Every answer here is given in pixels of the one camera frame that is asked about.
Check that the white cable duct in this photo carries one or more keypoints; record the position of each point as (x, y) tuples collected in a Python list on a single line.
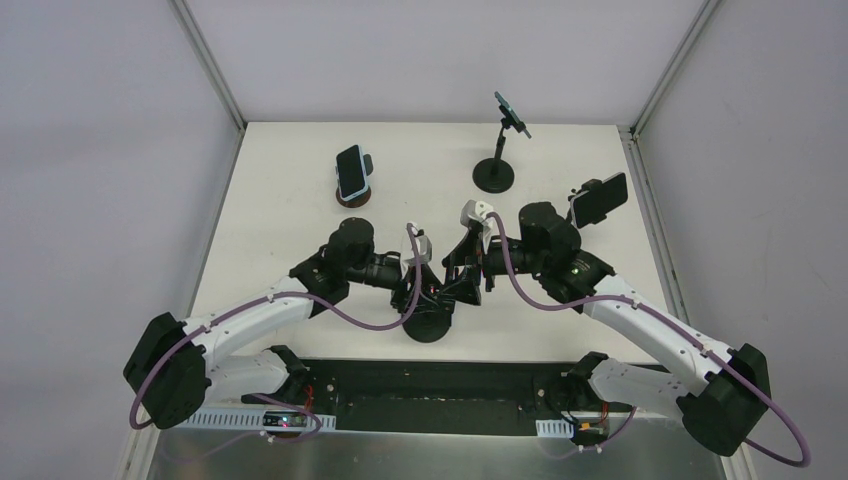
[(257, 419), (554, 429)]

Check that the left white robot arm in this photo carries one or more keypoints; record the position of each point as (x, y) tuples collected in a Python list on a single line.
[(178, 366)]

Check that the black phone right side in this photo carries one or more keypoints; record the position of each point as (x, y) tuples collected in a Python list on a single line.
[(596, 198)]

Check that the left aluminium frame post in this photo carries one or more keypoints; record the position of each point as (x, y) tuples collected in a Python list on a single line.
[(209, 64)]

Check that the right white cable duct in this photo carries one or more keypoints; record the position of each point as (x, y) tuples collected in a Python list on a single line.
[(554, 429)]

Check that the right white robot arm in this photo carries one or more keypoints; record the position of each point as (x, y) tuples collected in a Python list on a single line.
[(719, 393)]

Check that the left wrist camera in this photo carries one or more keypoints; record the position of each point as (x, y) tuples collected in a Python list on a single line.
[(417, 248)]

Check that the black round-base phone stand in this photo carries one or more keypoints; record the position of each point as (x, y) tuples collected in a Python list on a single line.
[(431, 319)]

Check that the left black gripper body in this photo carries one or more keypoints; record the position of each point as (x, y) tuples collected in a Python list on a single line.
[(408, 288)]

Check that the brown-base phone holder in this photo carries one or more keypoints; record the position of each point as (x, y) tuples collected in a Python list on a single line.
[(361, 200)]

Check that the blue-cased phone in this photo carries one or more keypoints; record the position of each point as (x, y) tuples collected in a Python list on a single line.
[(351, 173)]

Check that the aluminium frame post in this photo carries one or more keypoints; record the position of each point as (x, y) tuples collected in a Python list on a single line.
[(674, 67), (209, 64)]

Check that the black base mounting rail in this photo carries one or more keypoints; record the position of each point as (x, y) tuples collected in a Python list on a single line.
[(465, 398)]

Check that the teal phone on tall stand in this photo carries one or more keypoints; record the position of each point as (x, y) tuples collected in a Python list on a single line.
[(510, 118)]

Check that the left white cable duct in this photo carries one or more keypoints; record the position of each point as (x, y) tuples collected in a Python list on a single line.
[(257, 419)]

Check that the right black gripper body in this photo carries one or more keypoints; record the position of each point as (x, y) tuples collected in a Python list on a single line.
[(472, 268)]

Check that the right aluminium frame post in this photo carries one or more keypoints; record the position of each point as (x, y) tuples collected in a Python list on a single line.
[(674, 67)]

